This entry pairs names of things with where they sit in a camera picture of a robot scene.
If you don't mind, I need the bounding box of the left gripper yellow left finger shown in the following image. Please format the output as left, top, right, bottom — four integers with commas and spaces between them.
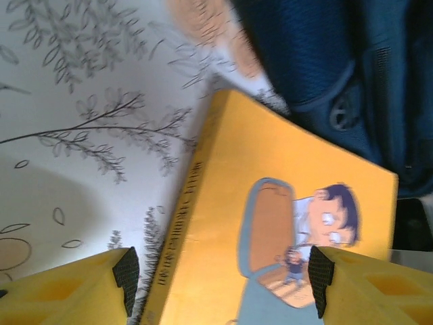
0, 246, 139, 325

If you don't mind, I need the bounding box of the navy blue backpack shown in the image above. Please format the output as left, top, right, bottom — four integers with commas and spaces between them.
229, 0, 433, 200

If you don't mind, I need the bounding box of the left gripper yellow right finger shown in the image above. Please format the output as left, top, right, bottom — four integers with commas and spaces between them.
309, 245, 433, 325

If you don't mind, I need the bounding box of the yellow cartoon book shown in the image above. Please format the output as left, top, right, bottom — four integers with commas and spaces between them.
139, 88, 400, 325

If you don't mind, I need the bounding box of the floral tablecloth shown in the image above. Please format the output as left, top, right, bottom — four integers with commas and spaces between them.
0, 0, 292, 325

